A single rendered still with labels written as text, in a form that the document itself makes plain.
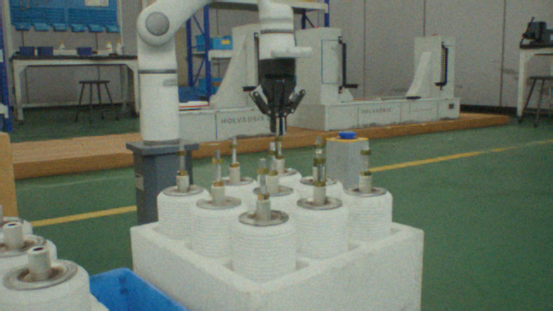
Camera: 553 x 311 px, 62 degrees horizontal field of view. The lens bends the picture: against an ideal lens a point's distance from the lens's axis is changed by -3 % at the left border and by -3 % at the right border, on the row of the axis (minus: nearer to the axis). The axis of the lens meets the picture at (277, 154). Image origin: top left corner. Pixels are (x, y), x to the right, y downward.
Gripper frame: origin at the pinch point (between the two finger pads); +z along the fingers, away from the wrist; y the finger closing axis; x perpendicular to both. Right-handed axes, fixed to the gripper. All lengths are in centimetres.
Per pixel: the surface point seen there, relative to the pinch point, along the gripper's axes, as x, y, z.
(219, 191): 17.8, 21.0, 7.7
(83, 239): -54, 37, 35
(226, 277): 30.1, 25.1, 17.0
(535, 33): -189, -381, -46
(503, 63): -278, -458, -20
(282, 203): 19.0, 9.7, 11.1
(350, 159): 4.8, -15.5, 8.1
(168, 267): 14.4, 29.2, 20.4
